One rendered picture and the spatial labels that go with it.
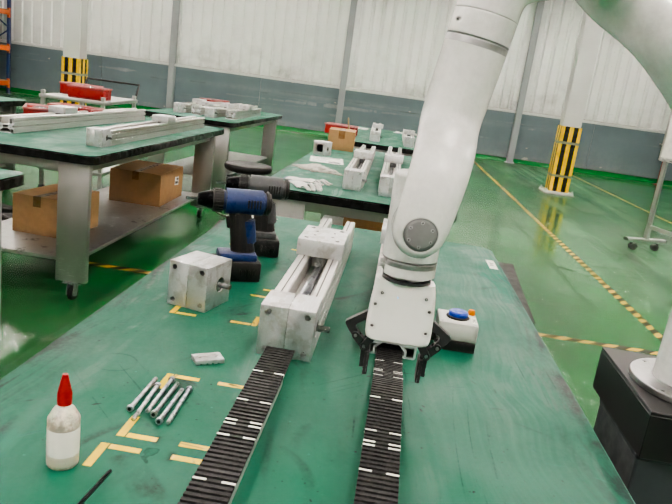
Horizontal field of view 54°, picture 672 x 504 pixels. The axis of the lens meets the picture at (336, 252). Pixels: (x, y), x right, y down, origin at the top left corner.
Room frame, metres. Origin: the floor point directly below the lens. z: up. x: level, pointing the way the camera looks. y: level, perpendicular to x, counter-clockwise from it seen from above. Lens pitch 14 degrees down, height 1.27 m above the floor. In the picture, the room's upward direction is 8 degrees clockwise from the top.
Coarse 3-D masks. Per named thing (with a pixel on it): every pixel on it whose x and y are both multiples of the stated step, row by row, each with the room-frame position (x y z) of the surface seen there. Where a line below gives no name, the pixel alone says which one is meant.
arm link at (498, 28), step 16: (464, 0) 0.94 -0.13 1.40; (480, 0) 0.93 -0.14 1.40; (496, 0) 0.92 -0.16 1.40; (512, 0) 0.93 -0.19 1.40; (528, 0) 0.95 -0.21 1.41; (544, 0) 0.96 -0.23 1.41; (464, 16) 0.94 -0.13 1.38; (480, 16) 0.93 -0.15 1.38; (496, 16) 0.92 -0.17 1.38; (512, 16) 0.93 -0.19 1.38; (464, 32) 0.93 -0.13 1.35; (480, 32) 0.92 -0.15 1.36; (496, 32) 0.93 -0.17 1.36; (512, 32) 0.94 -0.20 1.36
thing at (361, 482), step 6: (360, 480) 0.70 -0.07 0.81; (366, 480) 0.70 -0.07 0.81; (372, 480) 0.70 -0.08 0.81; (360, 486) 0.69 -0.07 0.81; (366, 486) 0.69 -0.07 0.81; (372, 486) 0.69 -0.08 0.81; (378, 486) 0.69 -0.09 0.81; (384, 486) 0.69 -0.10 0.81; (390, 486) 0.69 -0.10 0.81; (396, 486) 0.69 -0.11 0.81; (390, 492) 0.68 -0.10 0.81; (396, 492) 0.68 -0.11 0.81
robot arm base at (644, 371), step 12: (660, 348) 1.03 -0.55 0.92; (636, 360) 1.08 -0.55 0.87; (648, 360) 1.09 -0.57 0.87; (660, 360) 1.02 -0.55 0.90; (636, 372) 1.03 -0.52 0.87; (648, 372) 1.04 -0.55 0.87; (660, 372) 1.01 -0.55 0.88; (648, 384) 0.98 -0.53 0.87; (660, 384) 0.99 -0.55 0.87; (660, 396) 0.96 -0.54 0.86
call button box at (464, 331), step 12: (444, 312) 1.30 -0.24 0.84; (444, 324) 1.24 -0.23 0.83; (456, 324) 1.24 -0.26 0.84; (468, 324) 1.24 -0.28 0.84; (432, 336) 1.27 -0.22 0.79; (456, 336) 1.24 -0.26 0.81; (468, 336) 1.24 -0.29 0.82; (444, 348) 1.24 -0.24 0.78; (456, 348) 1.24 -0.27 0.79; (468, 348) 1.24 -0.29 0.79
